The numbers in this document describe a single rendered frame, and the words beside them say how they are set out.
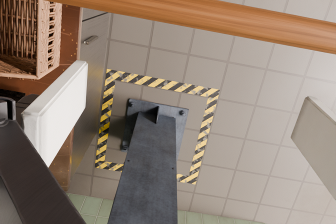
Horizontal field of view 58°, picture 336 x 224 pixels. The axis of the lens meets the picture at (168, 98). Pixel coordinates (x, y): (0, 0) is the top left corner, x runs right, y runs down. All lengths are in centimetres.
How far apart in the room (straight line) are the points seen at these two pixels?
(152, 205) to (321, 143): 85
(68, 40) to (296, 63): 112
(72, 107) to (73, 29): 81
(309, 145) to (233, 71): 140
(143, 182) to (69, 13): 59
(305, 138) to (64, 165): 102
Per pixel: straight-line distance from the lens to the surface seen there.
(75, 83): 16
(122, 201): 99
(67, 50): 99
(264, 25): 31
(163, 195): 105
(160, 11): 29
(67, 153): 112
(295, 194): 201
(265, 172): 187
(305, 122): 19
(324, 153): 17
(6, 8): 103
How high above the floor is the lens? 150
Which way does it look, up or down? 70 degrees down
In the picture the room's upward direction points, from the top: 177 degrees counter-clockwise
